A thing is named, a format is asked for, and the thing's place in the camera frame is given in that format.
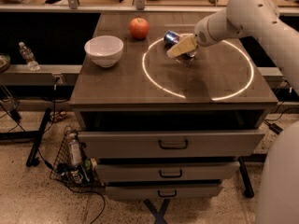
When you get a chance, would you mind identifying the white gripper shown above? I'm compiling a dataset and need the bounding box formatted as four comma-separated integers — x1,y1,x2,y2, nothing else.
166,10,241,60

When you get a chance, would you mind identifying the blue silver redbull can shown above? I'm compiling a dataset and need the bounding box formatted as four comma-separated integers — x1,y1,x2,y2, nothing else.
164,30,198,59

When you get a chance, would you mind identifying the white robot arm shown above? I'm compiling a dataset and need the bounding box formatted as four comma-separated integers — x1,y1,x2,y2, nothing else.
167,0,299,224

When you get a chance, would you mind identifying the green can in basket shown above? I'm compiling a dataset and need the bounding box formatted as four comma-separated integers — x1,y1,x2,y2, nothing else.
82,159,93,174

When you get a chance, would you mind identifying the red apple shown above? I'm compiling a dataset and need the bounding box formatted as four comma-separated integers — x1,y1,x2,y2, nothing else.
129,18,150,40

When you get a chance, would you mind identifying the white bowl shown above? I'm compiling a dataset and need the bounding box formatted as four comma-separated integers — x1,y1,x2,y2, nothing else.
84,35,124,67

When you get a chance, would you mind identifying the grey drawer cabinet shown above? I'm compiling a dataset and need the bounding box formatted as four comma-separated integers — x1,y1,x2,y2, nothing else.
70,12,278,189

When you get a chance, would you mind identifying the top grey drawer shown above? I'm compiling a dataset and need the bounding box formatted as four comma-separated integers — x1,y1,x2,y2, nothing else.
78,130,264,159

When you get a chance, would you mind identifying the grey drawer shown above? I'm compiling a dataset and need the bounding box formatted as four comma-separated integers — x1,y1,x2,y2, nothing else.
96,161,239,183
106,183,223,200
78,130,264,159

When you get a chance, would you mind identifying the black power adapter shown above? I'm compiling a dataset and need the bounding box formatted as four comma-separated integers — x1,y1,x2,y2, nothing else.
269,123,283,134

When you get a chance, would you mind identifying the middle grey drawer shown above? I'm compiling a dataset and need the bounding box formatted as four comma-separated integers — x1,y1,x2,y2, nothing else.
96,161,239,183

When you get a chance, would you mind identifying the bottom grey drawer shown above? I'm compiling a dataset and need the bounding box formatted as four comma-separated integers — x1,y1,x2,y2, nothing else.
106,183,223,200

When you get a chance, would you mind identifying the plastic bottle in basket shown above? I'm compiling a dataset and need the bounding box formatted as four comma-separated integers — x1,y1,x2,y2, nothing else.
64,126,82,167

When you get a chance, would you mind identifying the black table leg right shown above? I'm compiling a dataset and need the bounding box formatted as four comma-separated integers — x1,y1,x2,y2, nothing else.
238,157,254,198

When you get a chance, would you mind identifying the black table leg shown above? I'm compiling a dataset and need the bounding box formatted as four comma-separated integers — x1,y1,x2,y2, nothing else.
238,157,254,198
26,108,51,167

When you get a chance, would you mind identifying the clear water bottle on ledge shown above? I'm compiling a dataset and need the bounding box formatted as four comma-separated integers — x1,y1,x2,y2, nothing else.
19,42,39,71

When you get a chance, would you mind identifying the black table leg left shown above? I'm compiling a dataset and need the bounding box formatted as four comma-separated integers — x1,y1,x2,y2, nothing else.
26,108,51,167

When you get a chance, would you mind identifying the black floor cable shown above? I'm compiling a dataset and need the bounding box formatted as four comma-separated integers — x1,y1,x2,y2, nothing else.
0,75,107,224

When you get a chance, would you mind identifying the wire basket on floor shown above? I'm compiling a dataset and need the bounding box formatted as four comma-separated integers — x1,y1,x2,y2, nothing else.
50,139,102,189

